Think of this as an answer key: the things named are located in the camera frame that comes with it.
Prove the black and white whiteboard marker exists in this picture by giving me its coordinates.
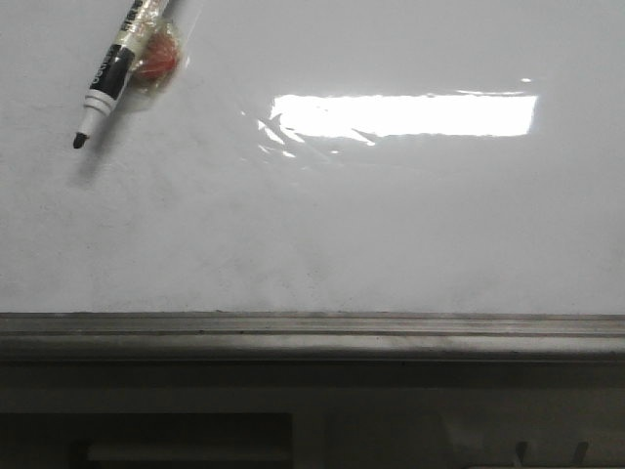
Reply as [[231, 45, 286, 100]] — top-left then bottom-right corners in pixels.
[[72, 0, 169, 149]]

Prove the white whiteboard surface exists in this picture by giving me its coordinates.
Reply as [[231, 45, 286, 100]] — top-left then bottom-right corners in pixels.
[[1, 1, 624, 314]]

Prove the red ball taped to marker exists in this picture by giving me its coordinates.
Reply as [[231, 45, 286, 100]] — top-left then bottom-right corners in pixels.
[[135, 22, 180, 82]]

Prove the grey aluminium whiteboard frame rail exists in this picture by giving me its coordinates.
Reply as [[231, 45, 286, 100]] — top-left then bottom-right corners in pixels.
[[1, 312, 624, 362]]

